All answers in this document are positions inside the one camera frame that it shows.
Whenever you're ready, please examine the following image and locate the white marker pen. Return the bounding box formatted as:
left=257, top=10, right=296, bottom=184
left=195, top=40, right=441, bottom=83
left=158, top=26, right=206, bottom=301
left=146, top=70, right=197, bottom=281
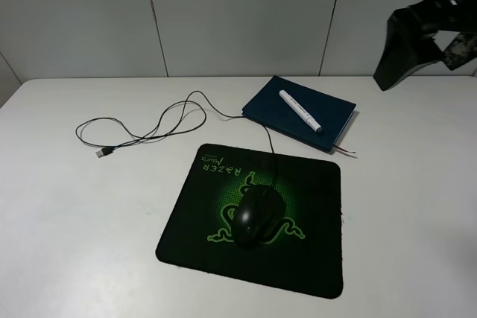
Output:
left=279, top=90, right=323, bottom=134

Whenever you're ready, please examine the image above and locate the black mouse usb cable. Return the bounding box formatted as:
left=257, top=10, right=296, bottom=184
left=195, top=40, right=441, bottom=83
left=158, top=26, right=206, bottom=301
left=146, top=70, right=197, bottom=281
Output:
left=75, top=90, right=279, bottom=189

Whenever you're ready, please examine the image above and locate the black green razer mousepad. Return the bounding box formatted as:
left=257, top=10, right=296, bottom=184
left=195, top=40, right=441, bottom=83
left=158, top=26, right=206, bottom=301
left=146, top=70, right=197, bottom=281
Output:
left=156, top=144, right=344, bottom=299

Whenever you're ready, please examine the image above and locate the black computer mouse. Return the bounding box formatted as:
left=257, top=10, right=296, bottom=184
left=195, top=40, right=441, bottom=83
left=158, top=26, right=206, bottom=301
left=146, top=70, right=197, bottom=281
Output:
left=230, top=185, right=285, bottom=247

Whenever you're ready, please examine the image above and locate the dark blue notebook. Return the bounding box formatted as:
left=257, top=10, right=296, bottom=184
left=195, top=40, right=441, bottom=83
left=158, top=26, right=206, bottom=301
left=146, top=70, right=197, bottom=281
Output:
left=242, top=76, right=356, bottom=153

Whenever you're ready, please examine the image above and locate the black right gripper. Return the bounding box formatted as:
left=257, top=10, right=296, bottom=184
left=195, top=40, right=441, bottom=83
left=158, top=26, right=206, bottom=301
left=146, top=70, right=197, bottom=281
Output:
left=373, top=0, right=477, bottom=91

